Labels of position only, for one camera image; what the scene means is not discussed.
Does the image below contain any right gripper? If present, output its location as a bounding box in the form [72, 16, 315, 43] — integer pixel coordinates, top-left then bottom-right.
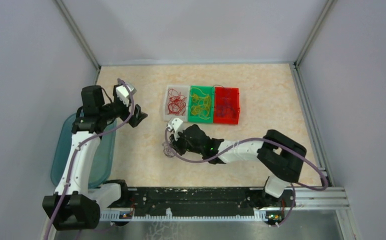
[169, 127, 204, 156]

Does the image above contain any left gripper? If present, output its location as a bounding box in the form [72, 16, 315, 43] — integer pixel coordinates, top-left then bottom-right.
[99, 85, 147, 127]

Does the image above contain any cable pile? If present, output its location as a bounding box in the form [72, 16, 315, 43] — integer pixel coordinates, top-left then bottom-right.
[162, 142, 178, 159]

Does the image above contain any yellow cable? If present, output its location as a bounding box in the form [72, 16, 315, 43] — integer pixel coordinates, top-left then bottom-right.
[190, 88, 213, 119]

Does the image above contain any red cable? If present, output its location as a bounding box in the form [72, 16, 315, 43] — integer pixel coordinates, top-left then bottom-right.
[165, 86, 188, 117]

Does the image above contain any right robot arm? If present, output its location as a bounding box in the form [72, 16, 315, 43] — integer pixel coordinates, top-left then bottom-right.
[165, 124, 307, 206]

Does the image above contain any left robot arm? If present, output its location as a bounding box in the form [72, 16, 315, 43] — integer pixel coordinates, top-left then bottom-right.
[42, 80, 148, 233]

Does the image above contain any white plastic bin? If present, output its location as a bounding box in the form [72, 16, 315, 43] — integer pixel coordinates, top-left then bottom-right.
[162, 84, 190, 122]

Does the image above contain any green plastic bin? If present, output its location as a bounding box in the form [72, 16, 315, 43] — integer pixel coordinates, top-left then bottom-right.
[187, 85, 214, 124]

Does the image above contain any red plastic bin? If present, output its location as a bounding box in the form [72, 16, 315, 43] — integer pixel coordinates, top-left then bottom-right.
[213, 86, 240, 125]

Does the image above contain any teal plastic basin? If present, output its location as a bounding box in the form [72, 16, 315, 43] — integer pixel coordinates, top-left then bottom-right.
[51, 113, 116, 189]

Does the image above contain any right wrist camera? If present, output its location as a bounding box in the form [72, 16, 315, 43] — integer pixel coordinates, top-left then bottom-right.
[167, 117, 185, 133]

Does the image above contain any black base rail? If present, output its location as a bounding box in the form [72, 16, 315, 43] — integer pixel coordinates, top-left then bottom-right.
[110, 187, 295, 217]

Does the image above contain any aluminium frame rail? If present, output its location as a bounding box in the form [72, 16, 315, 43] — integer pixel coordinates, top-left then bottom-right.
[49, 187, 350, 222]

